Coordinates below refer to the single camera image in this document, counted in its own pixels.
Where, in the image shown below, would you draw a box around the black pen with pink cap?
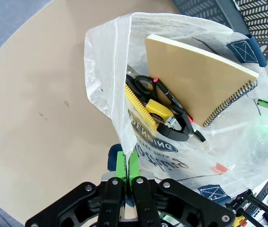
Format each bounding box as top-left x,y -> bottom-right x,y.
152,77 -> 206,143

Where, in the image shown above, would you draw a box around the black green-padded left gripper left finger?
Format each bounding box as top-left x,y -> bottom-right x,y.
25,151 -> 127,227

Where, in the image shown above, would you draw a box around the clear shopping bag navy handles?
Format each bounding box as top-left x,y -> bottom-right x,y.
83,11 -> 268,206

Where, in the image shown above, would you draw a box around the black handled scissors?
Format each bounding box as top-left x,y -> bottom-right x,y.
125,75 -> 158,98

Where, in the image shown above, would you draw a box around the black curved stapler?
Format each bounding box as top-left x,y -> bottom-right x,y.
157,107 -> 194,142

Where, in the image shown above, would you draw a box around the black keyboard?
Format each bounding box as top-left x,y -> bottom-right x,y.
256,175 -> 268,202

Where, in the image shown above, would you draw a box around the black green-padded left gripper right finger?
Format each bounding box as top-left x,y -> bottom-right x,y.
127,151 -> 236,227

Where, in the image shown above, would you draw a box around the kraft spiral notebook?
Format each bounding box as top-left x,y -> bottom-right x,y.
144,34 -> 259,129

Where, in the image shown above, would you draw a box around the black mesh chair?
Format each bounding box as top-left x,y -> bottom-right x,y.
171,0 -> 268,65

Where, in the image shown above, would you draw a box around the yellow tape measure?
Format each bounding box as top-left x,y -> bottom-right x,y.
145,99 -> 175,124

